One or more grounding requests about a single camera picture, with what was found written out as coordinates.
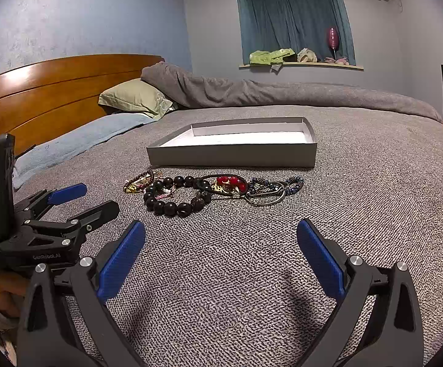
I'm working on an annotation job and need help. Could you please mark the person's left hand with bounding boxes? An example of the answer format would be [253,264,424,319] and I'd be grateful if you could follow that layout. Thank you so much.
[0,272,29,318]

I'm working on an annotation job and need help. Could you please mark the green cloth on sill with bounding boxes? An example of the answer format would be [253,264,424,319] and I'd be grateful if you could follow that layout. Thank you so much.
[249,48,296,72]

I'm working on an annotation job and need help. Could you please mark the grey folded duvet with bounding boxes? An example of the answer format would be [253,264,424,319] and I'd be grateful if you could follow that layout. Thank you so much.
[141,61,442,122]

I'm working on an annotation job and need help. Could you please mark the pink wine glass ornament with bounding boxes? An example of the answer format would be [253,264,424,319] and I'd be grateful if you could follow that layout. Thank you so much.
[327,28,340,60]

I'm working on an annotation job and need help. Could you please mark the silver bangle ring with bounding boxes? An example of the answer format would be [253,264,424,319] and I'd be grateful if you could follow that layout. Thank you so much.
[244,180,287,207]

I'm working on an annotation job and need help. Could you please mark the olive green pillow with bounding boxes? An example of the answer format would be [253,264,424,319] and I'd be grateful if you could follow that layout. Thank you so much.
[98,78,178,120]

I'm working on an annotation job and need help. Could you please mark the grey shallow cardboard tray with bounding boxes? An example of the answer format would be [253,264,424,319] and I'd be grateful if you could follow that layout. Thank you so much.
[147,117,318,168]

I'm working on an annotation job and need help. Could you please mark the pink items on sill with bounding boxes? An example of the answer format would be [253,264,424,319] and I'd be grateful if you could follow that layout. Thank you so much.
[323,57,350,65]

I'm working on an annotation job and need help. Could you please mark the red bead gold charm bracelet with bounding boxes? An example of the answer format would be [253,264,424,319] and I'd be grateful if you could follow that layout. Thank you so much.
[210,174,250,199]

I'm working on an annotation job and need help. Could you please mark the grey bedspread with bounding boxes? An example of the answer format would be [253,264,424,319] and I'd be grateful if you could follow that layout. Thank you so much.
[15,106,443,366]

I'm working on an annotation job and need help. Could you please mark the wooden headboard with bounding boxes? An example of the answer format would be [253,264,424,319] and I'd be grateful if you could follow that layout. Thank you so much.
[0,54,163,155]

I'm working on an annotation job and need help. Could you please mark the wooden window sill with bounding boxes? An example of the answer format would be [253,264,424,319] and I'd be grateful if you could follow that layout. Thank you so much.
[239,61,365,71]

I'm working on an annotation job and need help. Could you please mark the large black bead bracelet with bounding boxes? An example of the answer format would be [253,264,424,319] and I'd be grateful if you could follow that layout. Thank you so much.
[142,175,214,219]

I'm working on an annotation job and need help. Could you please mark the teal window curtain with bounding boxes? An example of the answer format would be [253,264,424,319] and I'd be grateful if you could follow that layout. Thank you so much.
[237,0,356,65]

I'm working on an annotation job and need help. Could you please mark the light blue pillow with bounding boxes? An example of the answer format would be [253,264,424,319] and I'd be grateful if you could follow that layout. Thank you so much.
[13,113,154,191]

